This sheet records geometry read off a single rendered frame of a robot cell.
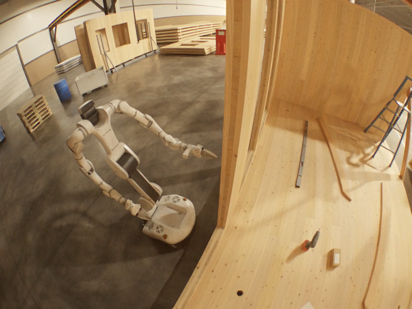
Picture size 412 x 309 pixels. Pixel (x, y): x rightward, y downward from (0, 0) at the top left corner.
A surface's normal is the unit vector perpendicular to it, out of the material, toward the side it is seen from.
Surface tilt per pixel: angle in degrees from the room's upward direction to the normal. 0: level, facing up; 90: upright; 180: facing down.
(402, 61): 90
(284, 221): 0
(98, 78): 90
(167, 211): 0
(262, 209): 0
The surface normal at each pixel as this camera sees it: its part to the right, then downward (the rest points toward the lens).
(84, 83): 0.52, 0.60
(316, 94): -0.42, 0.65
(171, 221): 0.00, -0.71
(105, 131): 0.92, 0.15
